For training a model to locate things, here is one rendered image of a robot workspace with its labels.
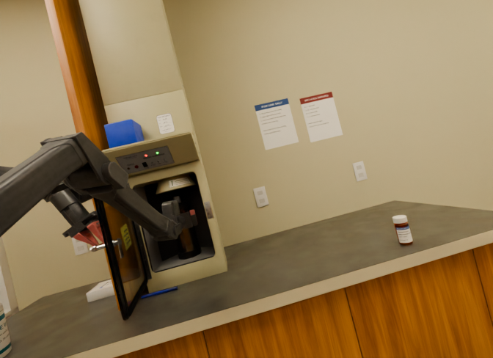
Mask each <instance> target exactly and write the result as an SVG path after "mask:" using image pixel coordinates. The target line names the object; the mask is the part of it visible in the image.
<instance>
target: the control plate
mask: <svg viewBox="0 0 493 358"><path fill-rule="evenodd" d="M156 152H159V154H156ZM145 154H147V157H146V156H145ZM164 158H165V159H166V160H165V161H164ZM116 160H117V162H118V164H119V165H120V166H121V168H122V169H124V170H125V171H126V172H127V173H128V174H130V173H134V172H139V171H142V170H146V169H152V168H155V167H160V166H164V165H168V164H173V163H175V162H174V160H173V158H172V155H171V153H170V151H169V148H168V146H163V147H157V148H154V149H151V150H145V151H142V152H138V153H132V154H129V155H125V156H120V157H116ZM157 160H159V162H157ZM151 161H152V162H153V164H151ZM143 162H146V163H147V165H148V167H144V166H143V165H142V163H143ZM136 165H137V166H139V168H135V166H136ZM128 167H129V168H130V169H127V168H128Z"/></svg>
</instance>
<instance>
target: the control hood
mask: <svg viewBox="0 0 493 358"><path fill-rule="evenodd" d="M163 146H168V148H169V151H170V153H171V155H172V158H173V160H174V162H175V163H173V164H168V165H164V166H160V167H155V168H152V169H146V170H142V171H139V172H134V173H130V174H128V176H132V175H138V174H141V173H144V172H150V171H153V170H157V169H162V168H166V167H171V166H175V165H178V164H184V163H187V162H190V161H196V160H199V158H200V157H199V153H198V150H197V145H196V142H195V138H194V135H193V134H192V132H191V131H184V132H180V133H176V134H171V135H167V136H162V137H158V138H155V139H149V140H145V141H141V142H135V143H132V144H129V145H123V146H119V147H113V148H109V149H106V150H102V152H103V153H104V154H105V155H106V156H107V157H108V158H109V160H110V162H113V161H114V162H116V163H117V164H118V162H117V160H116V157H120V156H125V155H129V154H132V153H138V152H142V151H145V150H151V149H154V148H157V147H163ZM118 165H119V164H118ZM119 166H120V165H119Z"/></svg>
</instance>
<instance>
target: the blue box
mask: <svg viewBox="0 0 493 358"><path fill-rule="evenodd" d="M104 128H105V133H106V137H107V140H108V143H109V148H113V147H119V146H123V145H129V144H132V143H135V142H141V141H144V137H143V133H142V128H141V125H140V124H138V123H136V122H135V121H133V120H132V119H129V120H123V121H119V122H115V123H109V124H106V125H104Z"/></svg>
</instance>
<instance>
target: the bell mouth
mask: <svg viewBox="0 0 493 358"><path fill-rule="evenodd" d="M194 185H196V183H195V182H194V181H193V180H192V179H191V177H190V176H189V174H185V175H178V176H174V177H170V178H165V179H163V180H159V181H158V186H157V190H156V194H161V193H165V192H168V191H174V190H178V189H183V188H186V187H189V186H194Z"/></svg>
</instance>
